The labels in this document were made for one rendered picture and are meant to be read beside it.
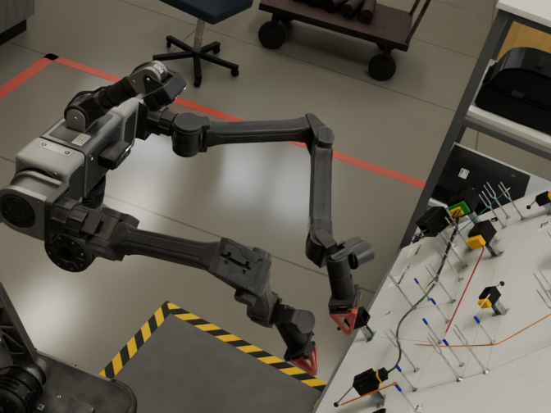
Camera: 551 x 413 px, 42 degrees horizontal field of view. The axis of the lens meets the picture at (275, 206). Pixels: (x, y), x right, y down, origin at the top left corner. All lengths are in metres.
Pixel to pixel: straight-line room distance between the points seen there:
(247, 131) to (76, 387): 1.31
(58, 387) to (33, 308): 0.68
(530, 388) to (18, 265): 2.61
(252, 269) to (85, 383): 1.56
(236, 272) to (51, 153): 0.58
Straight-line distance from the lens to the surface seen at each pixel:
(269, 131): 2.04
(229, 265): 1.40
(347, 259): 1.75
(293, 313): 1.78
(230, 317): 3.51
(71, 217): 1.65
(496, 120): 2.56
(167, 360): 3.29
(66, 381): 2.90
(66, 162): 1.73
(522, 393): 1.68
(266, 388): 3.28
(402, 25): 6.16
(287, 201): 4.30
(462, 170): 2.89
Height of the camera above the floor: 2.54
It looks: 37 degrees down
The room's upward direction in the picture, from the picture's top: 15 degrees clockwise
